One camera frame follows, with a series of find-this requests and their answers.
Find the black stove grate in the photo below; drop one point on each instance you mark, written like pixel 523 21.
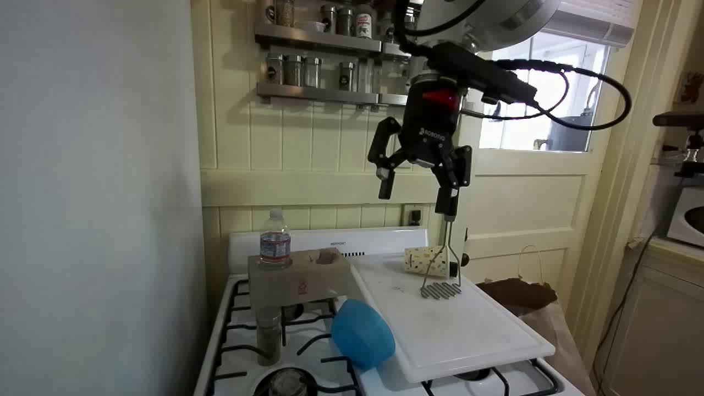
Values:
pixel 242 345
pixel 542 378

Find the white refrigerator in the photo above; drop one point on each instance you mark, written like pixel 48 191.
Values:
pixel 96 199

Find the clear plastic water bottle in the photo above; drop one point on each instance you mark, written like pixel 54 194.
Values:
pixel 276 243

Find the cream cabinet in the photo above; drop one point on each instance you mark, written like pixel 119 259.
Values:
pixel 660 331

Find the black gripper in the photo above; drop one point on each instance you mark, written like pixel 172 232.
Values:
pixel 429 121

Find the blue bowl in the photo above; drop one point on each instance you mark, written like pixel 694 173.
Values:
pixel 364 334

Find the spice jar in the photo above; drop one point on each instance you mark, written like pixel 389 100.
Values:
pixel 290 70
pixel 314 71
pixel 328 18
pixel 273 70
pixel 343 21
pixel 273 11
pixel 347 75
pixel 364 21

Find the round stove burner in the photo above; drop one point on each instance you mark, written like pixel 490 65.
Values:
pixel 287 383

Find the brown paper bag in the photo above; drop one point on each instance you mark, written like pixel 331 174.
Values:
pixel 529 297

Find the glass pepper shaker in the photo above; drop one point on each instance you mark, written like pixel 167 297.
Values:
pixel 268 340

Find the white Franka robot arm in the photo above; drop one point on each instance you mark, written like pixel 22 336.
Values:
pixel 506 18

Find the white cutting board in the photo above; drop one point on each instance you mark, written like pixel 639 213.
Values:
pixel 448 323

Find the dark bin outside window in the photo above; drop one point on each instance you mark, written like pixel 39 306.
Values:
pixel 574 136

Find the black wall outlet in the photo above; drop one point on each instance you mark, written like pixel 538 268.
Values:
pixel 414 217

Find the metal spice shelf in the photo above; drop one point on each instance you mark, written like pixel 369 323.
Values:
pixel 315 38
pixel 315 94

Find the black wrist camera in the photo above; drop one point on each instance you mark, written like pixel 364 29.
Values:
pixel 475 70

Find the white gas stove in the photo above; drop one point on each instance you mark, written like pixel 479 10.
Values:
pixel 242 323

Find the white window blind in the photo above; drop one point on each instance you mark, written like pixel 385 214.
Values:
pixel 594 18

